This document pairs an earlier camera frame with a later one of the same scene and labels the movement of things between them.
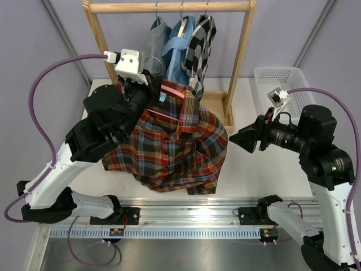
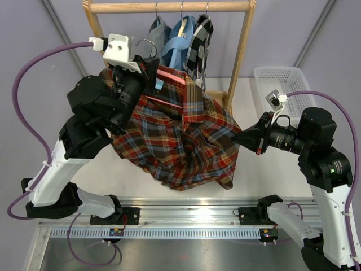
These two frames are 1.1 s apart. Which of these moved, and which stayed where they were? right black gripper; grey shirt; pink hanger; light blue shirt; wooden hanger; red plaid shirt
Moved: red plaid shirt; pink hanger
Stayed: light blue shirt; grey shirt; wooden hanger; right black gripper
